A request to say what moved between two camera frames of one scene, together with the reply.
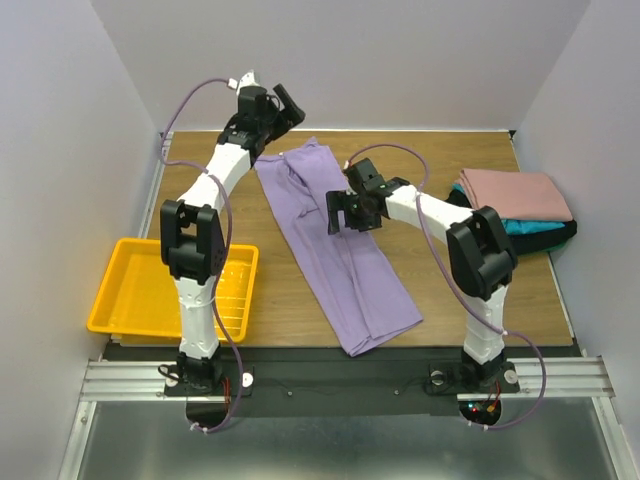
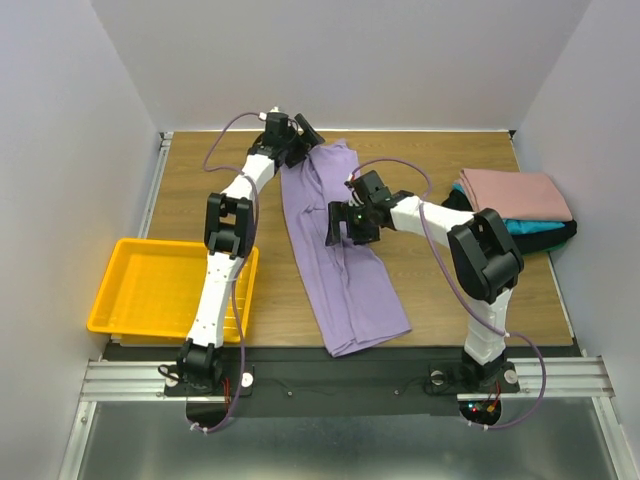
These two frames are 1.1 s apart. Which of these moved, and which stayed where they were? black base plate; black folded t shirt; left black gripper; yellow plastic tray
Moved: left black gripper
Stayed: black folded t shirt; yellow plastic tray; black base plate
